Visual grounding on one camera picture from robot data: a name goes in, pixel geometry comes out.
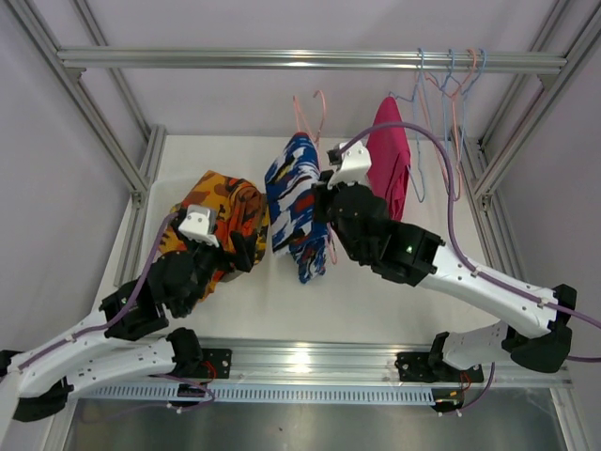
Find blue white patterned trousers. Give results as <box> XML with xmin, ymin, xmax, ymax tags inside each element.
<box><xmin>264</xmin><ymin>132</ymin><xmax>330</xmax><ymax>284</ymax></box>

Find light blue wire hanger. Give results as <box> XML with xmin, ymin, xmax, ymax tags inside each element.
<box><xmin>424</xmin><ymin>48</ymin><xmax>464</xmax><ymax>201</ymax></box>

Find white slotted cable duct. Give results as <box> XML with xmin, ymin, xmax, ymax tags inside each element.
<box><xmin>82</xmin><ymin>381</ymin><xmax>460</xmax><ymax>406</ymax></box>

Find white plastic basket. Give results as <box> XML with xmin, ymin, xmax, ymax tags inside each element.
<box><xmin>112</xmin><ymin>177</ymin><xmax>196</xmax><ymax>288</ymax></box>

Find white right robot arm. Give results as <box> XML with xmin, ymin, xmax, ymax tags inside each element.
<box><xmin>313</xmin><ymin>183</ymin><xmax>577</xmax><ymax>380</ymax></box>

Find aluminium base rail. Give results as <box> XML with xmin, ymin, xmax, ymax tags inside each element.
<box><xmin>60</xmin><ymin>335</ymin><xmax>572</xmax><ymax>389</ymax></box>

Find olive yellow camouflage trousers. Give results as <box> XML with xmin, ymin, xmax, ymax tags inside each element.
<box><xmin>226</xmin><ymin>189</ymin><xmax>270</xmax><ymax>274</ymax></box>

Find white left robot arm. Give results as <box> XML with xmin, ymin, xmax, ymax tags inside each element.
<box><xmin>1</xmin><ymin>231</ymin><xmax>258</xmax><ymax>423</ymax></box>

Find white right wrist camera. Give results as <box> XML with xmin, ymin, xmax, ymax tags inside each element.
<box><xmin>327</xmin><ymin>141</ymin><xmax>371</xmax><ymax>189</ymax></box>

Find pink trousers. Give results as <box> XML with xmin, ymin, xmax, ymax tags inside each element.
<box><xmin>365</xmin><ymin>96</ymin><xmax>413</xmax><ymax>225</ymax></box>

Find blue hanger of camouflage trousers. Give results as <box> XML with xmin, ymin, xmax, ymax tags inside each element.
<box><xmin>440</xmin><ymin>48</ymin><xmax>488</xmax><ymax>198</ymax></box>

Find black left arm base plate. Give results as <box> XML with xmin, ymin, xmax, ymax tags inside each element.
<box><xmin>169</xmin><ymin>348</ymin><xmax>233</xmax><ymax>380</ymax></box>

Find orange camouflage trousers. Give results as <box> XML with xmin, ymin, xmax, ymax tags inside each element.
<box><xmin>145</xmin><ymin>171</ymin><xmax>261</xmax><ymax>318</ymax></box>

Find pink hanger of orange trousers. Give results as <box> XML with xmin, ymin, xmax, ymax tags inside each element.
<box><xmin>414</xmin><ymin>48</ymin><xmax>487</xmax><ymax>166</ymax></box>

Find aluminium hanging rail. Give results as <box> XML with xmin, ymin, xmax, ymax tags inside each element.
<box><xmin>57</xmin><ymin>46</ymin><xmax>567</xmax><ymax>75</ymax></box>

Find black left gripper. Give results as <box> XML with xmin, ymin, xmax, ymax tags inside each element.
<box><xmin>173</xmin><ymin>224</ymin><xmax>257</xmax><ymax>316</ymax></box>

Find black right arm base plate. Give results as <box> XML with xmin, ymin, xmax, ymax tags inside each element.
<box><xmin>394</xmin><ymin>351</ymin><xmax>485</xmax><ymax>383</ymax></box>

